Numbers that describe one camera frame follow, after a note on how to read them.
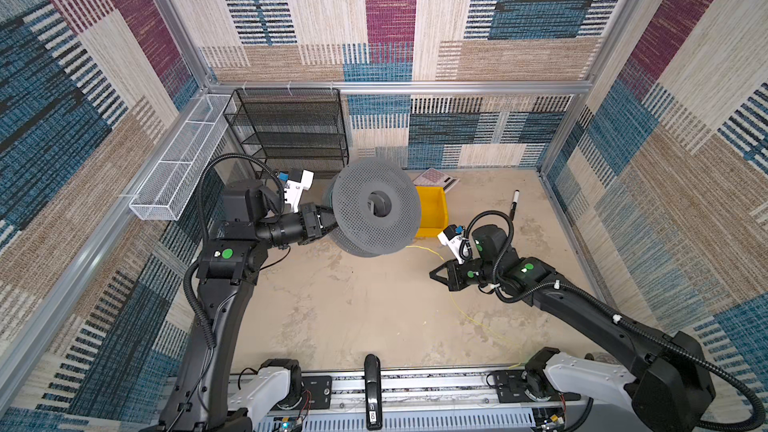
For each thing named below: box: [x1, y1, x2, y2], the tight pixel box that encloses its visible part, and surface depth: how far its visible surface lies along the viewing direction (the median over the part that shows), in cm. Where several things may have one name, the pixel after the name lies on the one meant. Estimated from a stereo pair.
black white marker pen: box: [510, 189, 520, 221], surface depth 113 cm
